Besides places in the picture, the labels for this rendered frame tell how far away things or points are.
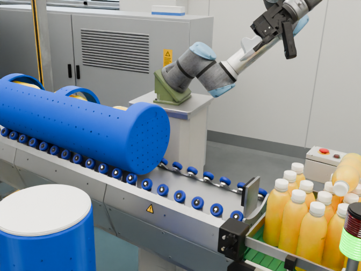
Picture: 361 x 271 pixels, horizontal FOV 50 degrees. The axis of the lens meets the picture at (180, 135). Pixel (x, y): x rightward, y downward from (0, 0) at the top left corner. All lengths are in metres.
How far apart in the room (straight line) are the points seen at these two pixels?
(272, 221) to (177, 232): 0.36
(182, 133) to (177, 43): 1.32
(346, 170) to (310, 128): 2.97
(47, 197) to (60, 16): 2.47
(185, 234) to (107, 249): 1.40
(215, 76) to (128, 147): 0.55
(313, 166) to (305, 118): 2.65
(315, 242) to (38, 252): 0.75
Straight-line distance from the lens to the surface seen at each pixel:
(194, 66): 1.76
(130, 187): 1.52
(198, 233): 1.38
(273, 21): 1.27
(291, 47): 1.28
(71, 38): 3.52
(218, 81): 1.74
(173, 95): 1.78
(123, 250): 2.73
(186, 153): 1.82
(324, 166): 1.50
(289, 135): 4.22
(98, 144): 1.52
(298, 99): 4.10
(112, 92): 3.36
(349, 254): 0.87
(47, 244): 1.14
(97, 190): 1.64
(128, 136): 1.42
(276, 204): 1.23
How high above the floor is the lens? 1.65
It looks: 21 degrees down
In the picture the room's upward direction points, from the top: 2 degrees clockwise
